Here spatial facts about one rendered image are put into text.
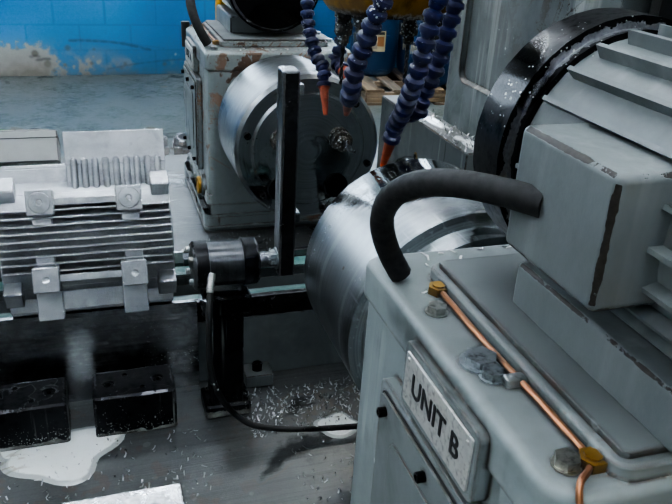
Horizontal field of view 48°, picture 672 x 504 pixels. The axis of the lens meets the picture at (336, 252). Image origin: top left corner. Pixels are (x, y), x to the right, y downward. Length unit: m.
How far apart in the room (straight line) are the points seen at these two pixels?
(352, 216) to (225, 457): 0.35
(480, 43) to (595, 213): 0.83
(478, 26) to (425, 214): 0.54
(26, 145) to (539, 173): 0.93
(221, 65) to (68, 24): 5.15
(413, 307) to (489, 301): 0.05
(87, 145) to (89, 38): 5.61
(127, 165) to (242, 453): 0.38
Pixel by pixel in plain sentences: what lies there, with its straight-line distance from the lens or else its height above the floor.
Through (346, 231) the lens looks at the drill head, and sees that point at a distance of 0.78.
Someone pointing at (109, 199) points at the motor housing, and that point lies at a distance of 0.94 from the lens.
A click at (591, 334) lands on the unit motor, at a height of 1.20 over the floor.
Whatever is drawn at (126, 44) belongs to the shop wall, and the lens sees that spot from 6.59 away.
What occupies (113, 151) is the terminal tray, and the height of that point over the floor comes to 1.13.
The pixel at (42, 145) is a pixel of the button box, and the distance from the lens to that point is 1.24.
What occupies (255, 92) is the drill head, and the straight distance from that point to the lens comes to 1.25.
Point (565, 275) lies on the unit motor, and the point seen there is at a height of 1.25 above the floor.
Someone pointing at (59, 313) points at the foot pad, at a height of 0.95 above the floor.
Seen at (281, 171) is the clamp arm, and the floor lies 1.13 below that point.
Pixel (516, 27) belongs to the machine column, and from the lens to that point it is 1.11.
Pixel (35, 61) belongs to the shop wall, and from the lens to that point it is 6.61.
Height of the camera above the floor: 1.42
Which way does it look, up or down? 25 degrees down
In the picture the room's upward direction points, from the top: 3 degrees clockwise
